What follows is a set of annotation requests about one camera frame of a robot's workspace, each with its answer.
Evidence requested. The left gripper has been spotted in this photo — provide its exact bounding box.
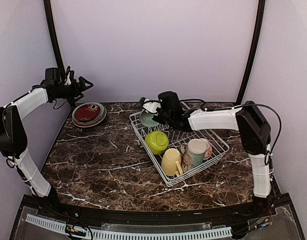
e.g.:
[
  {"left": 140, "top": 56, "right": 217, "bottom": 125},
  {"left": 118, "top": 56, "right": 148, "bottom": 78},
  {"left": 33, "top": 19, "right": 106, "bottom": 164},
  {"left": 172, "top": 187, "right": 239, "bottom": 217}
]
[{"left": 55, "top": 76, "right": 94, "bottom": 104}]

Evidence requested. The dark red floral bowl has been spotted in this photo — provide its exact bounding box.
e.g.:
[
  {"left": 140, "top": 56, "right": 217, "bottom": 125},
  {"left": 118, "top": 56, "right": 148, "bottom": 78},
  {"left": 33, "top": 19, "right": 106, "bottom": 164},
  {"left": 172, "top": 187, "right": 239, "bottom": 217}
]
[{"left": 73, "top": 103, "right": 101, "bottom": 122}]

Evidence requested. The light teal plate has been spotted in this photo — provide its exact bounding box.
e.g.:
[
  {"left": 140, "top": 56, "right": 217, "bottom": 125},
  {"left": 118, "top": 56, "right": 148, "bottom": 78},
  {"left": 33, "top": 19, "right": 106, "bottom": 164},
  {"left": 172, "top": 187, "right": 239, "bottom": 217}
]
[{"left": 72, "top": 102, "right": 105, "bottom": 121}]

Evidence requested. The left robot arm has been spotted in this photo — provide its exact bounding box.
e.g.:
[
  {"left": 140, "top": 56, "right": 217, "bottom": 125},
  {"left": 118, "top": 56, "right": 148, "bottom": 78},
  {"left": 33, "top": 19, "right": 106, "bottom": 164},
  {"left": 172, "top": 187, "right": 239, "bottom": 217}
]
[{"left": 0, "top": 67, "right": 94, "bottom": 198}]

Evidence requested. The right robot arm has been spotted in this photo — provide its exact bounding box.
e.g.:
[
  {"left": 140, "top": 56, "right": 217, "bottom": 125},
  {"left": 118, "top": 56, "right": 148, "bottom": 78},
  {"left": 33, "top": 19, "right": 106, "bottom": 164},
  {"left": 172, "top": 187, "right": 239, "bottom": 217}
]
[{"left": 144, "top": 91, "right": 276, "bottom": 217}]

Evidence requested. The light teal bowl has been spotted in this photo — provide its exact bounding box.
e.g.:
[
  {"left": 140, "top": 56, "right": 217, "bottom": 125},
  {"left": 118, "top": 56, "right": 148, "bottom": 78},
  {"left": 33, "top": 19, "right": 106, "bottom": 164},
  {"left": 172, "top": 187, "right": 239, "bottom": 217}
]
[{"left": 139, "top": 110, "right": 159, "bottom": 128}]

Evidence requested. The lime green bowl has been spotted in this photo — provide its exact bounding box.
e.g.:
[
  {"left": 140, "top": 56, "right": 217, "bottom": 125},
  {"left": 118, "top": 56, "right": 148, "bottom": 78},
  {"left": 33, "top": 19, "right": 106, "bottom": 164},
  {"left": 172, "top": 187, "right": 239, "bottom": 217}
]
[{"left": 145, "top": 131, "right": 169, "bottom": 155}]

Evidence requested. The teal patterned mug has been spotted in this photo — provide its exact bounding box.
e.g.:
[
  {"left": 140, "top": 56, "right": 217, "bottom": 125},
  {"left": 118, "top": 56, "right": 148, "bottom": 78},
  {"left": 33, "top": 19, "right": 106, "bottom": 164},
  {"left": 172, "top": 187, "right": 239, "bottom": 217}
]
[{"left": 180, "top": 138, "right": 207, "bottom": 173}]

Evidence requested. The yellow mug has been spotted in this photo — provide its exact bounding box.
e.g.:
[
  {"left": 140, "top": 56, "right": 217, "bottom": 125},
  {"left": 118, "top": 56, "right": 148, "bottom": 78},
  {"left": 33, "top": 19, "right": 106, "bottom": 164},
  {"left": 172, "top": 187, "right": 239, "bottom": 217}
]
[{"left": 161, "top": 148, "right": 183, "bottom": 177}]

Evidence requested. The pink and white cup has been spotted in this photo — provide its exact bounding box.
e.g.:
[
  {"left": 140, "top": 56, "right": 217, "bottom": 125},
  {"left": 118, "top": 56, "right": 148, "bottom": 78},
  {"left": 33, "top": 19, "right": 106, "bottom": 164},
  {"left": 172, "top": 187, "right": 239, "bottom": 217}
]
[{"left": 200, "top": 138, "right": 213, "bottom": 160}]

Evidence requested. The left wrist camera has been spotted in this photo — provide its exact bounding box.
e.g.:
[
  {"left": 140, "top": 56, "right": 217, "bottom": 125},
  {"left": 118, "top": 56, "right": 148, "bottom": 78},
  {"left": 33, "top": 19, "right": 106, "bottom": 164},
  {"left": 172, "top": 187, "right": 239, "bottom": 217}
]
[{"left": 62, "top": 65, "right": 75, "bottom": 86}]

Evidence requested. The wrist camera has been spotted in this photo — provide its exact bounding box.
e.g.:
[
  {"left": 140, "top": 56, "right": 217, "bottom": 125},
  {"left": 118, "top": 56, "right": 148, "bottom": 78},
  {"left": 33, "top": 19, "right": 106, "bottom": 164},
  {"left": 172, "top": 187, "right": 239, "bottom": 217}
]
[
  {"left": 62, "top": 65, "right": 75, "bottom": 86},
  {"left": 139, "top": 97, "right": 161, "bottom": 115}
]

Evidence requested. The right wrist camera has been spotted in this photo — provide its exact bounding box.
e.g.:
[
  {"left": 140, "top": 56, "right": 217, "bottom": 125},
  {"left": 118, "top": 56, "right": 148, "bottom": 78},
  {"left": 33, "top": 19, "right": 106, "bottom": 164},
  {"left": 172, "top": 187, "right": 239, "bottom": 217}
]
[{"left": 139, "top": 97, "right": 161, "bottom": 115}]

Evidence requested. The white wire dish rack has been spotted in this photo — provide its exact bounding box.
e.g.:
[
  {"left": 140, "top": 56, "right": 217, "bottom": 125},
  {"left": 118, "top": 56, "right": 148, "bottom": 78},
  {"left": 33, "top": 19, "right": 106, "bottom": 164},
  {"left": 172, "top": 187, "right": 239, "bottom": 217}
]
[{"left": 129, "top": 111, "right": 229, "bottom": 187}]

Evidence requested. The left black frame post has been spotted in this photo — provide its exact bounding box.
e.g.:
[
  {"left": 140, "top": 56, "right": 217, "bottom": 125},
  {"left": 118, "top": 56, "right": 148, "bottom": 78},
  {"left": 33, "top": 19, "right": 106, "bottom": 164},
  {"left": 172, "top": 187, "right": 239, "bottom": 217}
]
[{"left": 43, "top": 0, "right": 65, "bottom": 71}]

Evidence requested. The black frame post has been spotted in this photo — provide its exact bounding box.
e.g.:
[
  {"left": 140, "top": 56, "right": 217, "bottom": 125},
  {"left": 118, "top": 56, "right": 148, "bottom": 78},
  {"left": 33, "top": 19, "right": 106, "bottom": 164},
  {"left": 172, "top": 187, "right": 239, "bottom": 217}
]
[
  {"left": 235, "top": 0, "right": 266, "bottom": 105},
  {"left": 43, "top": 0, "right": 65, "bottom": 71}
]

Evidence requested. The black front rail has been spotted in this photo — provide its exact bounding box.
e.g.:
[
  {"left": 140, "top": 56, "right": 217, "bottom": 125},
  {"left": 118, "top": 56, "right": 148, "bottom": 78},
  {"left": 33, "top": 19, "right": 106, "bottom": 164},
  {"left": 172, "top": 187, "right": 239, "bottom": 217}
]
[{"left": 20, "top": 189, "right": 292, "bottom": 231}]

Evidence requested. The white slotted cable duct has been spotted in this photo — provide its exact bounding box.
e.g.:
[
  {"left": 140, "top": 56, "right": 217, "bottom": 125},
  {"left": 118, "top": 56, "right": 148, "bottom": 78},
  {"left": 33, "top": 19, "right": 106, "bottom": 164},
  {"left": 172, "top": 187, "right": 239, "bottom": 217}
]
[{"left": 25, "top": 214, "right": 233, "bottom": 240}]

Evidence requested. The right black frame post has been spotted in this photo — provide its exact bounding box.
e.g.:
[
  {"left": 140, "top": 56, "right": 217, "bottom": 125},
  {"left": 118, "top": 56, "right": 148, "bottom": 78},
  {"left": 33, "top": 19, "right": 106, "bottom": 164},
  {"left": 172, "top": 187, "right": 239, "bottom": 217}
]
[{"left": 235, "top": 0, "right": 266, "bottom": 105}]

